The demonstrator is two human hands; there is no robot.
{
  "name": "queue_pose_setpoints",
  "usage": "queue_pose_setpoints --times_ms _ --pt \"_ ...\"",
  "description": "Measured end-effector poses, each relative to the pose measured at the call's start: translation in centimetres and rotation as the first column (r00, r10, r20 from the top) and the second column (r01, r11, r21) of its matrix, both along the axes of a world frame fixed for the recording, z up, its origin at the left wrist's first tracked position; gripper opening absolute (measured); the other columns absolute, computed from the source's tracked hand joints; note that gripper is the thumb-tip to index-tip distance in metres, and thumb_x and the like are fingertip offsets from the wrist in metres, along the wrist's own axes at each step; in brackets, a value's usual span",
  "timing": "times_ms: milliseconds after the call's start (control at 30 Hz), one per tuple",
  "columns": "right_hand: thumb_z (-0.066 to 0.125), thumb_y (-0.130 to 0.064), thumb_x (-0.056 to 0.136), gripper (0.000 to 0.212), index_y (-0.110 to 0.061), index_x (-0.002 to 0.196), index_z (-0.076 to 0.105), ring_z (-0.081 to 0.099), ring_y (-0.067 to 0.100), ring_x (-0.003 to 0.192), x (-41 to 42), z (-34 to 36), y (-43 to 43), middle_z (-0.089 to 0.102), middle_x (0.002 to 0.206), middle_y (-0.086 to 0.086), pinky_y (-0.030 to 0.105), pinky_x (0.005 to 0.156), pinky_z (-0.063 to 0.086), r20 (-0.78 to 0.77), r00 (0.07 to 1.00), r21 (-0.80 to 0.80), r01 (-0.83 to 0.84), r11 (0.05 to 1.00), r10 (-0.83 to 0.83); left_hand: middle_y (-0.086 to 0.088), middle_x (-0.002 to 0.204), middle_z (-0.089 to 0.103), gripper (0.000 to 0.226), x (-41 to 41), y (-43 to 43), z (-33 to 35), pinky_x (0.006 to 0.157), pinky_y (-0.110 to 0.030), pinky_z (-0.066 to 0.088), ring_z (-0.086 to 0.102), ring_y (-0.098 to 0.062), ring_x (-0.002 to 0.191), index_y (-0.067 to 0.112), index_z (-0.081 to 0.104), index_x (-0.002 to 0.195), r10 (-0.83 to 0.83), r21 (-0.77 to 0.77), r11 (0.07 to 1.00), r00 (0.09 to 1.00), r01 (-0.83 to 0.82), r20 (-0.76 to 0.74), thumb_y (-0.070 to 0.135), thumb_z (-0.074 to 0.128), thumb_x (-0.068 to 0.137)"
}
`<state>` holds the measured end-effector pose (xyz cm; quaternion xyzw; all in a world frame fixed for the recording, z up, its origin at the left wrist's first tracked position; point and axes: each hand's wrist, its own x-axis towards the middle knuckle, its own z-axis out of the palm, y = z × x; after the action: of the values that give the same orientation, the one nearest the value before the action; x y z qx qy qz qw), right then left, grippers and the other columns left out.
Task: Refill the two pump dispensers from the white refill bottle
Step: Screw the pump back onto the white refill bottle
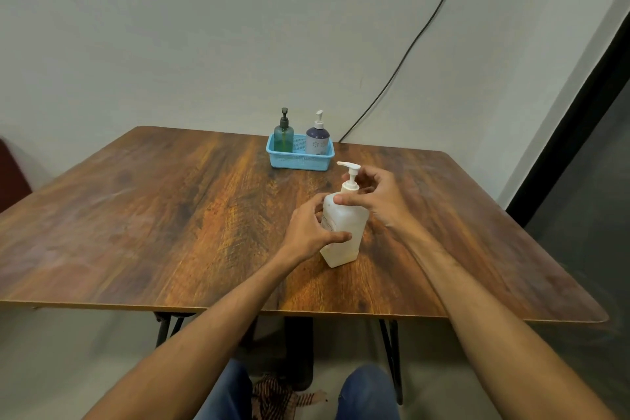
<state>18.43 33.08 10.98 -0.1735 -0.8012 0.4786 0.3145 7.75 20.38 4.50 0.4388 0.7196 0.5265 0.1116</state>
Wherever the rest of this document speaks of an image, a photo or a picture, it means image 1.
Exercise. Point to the person's left hand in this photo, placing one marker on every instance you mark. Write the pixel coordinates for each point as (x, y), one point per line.
(307, 232)

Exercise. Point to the person's right hand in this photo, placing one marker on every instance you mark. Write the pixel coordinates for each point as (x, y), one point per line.
(384, 198)

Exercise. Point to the large translucent bottle yellow liquid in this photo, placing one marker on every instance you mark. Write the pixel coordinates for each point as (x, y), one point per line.
(344, 232)

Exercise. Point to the large white pump cap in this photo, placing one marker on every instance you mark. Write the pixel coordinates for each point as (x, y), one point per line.
(350, 178)

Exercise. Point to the blue plastic basket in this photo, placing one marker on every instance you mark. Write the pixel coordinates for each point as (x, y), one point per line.
(300, 161)

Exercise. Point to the small navy white floral bottle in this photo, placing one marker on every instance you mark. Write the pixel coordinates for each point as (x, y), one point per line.
(317, 141)

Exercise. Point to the small green plastic bottle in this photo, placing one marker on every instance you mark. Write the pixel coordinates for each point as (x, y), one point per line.
(284, 139)

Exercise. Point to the small white pump cap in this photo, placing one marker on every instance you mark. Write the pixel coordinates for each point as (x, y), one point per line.
(319, 120)

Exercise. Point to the green pump cap yellow tube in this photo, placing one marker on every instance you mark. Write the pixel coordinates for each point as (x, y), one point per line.
(284, 118)

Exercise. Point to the person's right forearm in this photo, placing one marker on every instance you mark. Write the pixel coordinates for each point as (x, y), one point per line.
(502, 331)

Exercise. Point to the person's left forearm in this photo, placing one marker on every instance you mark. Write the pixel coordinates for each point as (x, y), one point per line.
(197, 346)

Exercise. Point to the person's right leg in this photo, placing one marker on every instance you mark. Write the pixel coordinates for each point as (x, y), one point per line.
(369, 395)

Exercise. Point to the person's leg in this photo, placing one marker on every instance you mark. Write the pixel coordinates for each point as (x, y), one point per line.
(226, 395)
(369, 395)

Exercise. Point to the person's left leg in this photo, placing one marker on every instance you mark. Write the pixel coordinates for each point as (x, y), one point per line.
(226, 395)

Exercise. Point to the black metal table leg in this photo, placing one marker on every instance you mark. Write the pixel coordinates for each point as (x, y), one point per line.
(391, 360)
(167, 328)

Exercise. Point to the brown checkered cloth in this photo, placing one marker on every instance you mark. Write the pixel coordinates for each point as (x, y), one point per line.
(280, 397)

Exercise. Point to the dark red sofa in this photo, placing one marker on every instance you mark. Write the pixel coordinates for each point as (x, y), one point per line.
(12, 178)

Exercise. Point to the black table support post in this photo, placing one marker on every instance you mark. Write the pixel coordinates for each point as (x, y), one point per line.
(298, 353)

